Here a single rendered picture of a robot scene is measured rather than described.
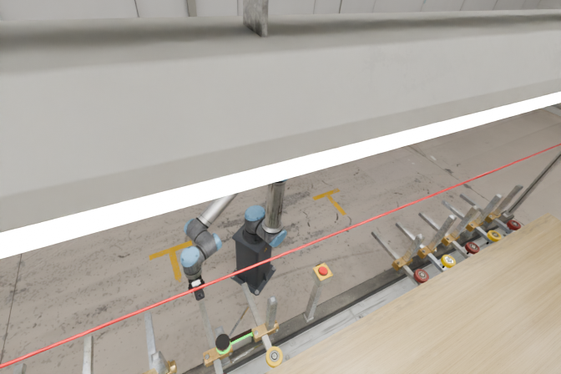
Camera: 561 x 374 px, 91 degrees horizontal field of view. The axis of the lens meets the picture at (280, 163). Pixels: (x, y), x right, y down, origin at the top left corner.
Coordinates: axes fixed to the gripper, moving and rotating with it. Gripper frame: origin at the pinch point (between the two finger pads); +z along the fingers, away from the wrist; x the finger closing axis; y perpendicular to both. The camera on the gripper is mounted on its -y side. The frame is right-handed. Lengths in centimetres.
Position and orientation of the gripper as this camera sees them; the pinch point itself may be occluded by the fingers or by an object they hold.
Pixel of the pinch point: (198, 293)
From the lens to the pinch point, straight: 179.6
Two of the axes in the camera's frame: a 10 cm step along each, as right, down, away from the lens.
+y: -4.4, -5.9, 6.8
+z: -0.8, 7.8, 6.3
